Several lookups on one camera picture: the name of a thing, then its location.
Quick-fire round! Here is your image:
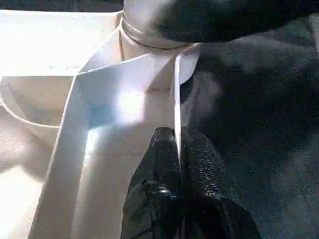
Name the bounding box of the black work mat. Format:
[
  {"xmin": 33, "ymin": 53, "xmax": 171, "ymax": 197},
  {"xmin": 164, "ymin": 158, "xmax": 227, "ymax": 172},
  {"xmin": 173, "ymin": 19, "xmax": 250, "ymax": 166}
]
[{"xmin": 179, "ymin": 14, "xmax": 319, "ymax": 239}]

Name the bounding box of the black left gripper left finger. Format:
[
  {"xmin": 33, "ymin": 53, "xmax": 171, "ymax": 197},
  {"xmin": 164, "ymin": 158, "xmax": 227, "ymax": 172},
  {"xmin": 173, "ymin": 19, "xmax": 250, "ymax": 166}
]
[{"xmin": 120, "ymin": 126, "xmax": 186, "ymax": 239}]

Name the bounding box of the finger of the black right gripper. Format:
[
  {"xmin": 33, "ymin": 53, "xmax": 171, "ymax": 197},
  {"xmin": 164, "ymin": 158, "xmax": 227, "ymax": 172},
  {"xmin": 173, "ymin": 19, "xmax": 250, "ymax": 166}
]
[{"xmin": 154, "ymin": 0, "xmax": 319, "ymax": 43}]

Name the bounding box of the white plastic table top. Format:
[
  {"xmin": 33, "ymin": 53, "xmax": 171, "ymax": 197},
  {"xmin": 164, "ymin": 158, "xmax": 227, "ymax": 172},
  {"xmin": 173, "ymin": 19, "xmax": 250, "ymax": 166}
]
[{"xmin": 0, "ymin": 9, "xmax": 201, "ymax": 239}]

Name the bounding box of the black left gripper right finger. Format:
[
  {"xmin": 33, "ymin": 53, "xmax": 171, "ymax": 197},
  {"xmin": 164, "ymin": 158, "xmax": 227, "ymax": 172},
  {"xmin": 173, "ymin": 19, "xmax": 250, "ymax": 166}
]
[{"xmin": 180, "ymin": 127, "xmax": 263, "ymax": 239}]

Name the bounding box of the white plastic table leg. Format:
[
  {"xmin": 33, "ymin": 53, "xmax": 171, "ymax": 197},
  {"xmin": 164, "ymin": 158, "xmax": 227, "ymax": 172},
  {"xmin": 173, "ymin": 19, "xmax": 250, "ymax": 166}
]
[{"xmin": 122, "ymin": 0, "xmax": 190, "ymax": 49}]

